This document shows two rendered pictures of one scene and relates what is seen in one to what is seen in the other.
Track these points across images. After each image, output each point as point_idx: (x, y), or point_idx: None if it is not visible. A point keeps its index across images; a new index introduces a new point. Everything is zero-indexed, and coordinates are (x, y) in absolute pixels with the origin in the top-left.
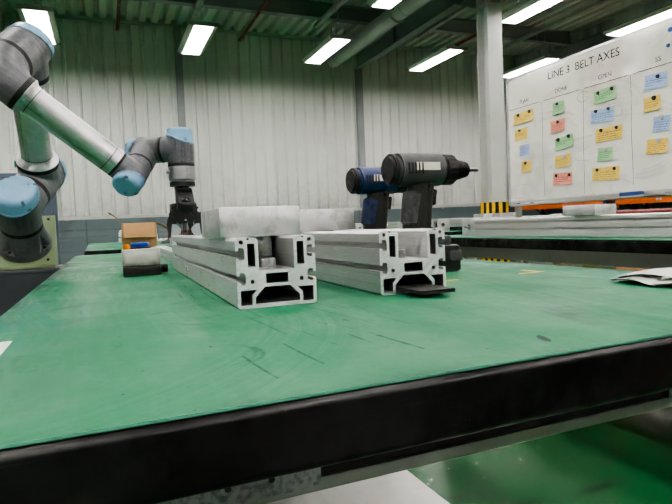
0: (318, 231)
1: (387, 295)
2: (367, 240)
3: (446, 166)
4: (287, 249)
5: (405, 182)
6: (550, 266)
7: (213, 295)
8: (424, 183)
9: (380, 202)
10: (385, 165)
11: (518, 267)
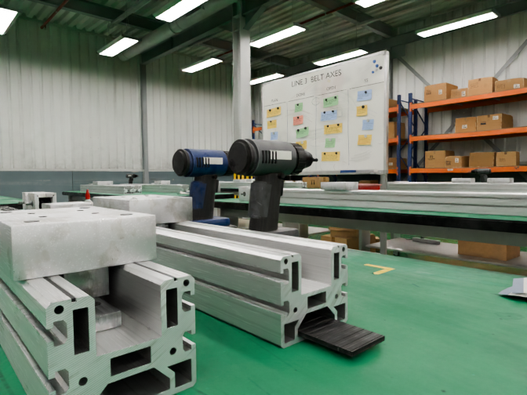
0: (158, 230)
1: (288, 347)
2: (254, 264)
3: (296, 156)
4: (144, 297)
5: (257, 172)
6: (383, 256)
7: (0, 354)
8: (274, 173)
9: (208, 186)
10: (234, 151)
11: (355, 258)
